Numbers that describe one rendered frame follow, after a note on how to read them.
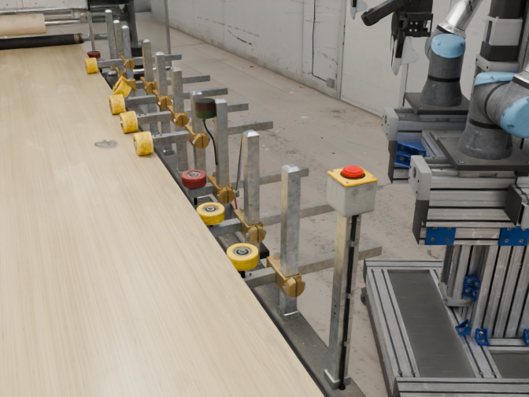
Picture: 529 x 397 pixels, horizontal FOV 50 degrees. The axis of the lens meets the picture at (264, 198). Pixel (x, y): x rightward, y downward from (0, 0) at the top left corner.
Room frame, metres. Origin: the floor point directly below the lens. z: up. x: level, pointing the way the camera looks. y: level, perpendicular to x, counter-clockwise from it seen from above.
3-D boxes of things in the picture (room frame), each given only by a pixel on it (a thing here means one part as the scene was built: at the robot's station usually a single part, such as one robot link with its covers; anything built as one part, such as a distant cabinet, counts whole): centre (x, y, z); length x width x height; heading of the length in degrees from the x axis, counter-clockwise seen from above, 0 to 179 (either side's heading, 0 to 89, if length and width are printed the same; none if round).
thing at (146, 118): (2.19, 0.30, 0.95); 0.50 x 0.04 x 0.04; 113
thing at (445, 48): (2.06, -0.66, 1.21); 0.13 x 0.12 x 0.14; 172
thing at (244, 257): (1.20, 0.06, 0.85); 0.08 x 0.08 x 0.11
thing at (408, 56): (1.37, -0.34, 1.35); 0.06 x 0.03 x 0.09; 89
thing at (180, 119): (2.15, 0.34, 0.95); 0.13 x 0.06 x 0.05; 23
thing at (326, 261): (1.28, -0.13, 0.81); 0.43 x 0.03 x 0.04; 113
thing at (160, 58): (2.36, 0.43, 0.91); 0.03 x 0.03 x 0.48; 23
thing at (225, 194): (1.69, 0.15, 0.85); 0.13 x 0.06 x 0.05; 23
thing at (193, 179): (1.67, 0.23, 0.85); 0.08 x 0.08 x 0.11
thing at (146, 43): (2.59, 0.53, 0.92); 0.03 x 0.03 x 0.48; 23
